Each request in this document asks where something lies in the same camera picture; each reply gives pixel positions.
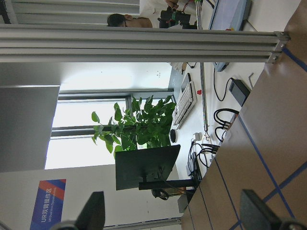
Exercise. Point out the black power adapter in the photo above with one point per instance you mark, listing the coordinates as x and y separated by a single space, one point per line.
239 91

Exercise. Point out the seated person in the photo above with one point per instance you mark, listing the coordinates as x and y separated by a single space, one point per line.
172 17

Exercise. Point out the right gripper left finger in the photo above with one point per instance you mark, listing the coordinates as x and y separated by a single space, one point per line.
92 216

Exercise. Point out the black monitor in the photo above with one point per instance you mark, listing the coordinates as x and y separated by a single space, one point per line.
144 165

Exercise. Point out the white keyboard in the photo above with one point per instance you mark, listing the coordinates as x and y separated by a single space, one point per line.
186 101

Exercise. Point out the long metal rod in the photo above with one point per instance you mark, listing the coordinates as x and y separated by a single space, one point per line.
203 94

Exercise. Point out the aluminium frame post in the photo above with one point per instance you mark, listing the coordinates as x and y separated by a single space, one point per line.
59 43

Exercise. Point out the green potted plant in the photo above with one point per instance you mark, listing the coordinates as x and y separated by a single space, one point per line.
135 126

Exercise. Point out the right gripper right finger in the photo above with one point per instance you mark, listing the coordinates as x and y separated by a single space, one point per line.
256 215

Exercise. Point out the blue teach pendant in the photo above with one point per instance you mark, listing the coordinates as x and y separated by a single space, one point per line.
229 14

